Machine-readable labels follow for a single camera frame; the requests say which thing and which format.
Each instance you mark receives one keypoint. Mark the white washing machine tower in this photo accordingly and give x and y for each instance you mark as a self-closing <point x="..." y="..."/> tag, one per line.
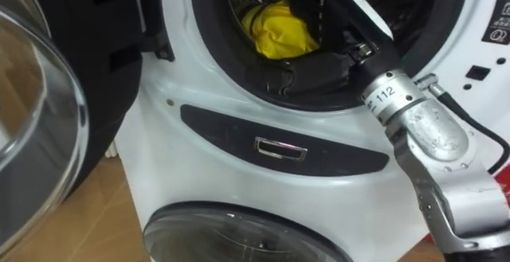
<point x="223" y="95"/>

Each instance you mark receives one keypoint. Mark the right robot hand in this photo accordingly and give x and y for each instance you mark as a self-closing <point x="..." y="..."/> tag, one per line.
<point x="378" y="57"/>

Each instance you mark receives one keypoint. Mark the open washing machine door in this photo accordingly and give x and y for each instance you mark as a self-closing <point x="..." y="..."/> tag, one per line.
<point x="44" y="114"/>

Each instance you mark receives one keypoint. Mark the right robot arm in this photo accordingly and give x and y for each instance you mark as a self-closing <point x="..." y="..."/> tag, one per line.
<point x="434" y="134"/>

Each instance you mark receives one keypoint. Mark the yellow cloth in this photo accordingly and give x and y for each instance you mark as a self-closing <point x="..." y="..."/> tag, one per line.
<point x="279" y="35"/>

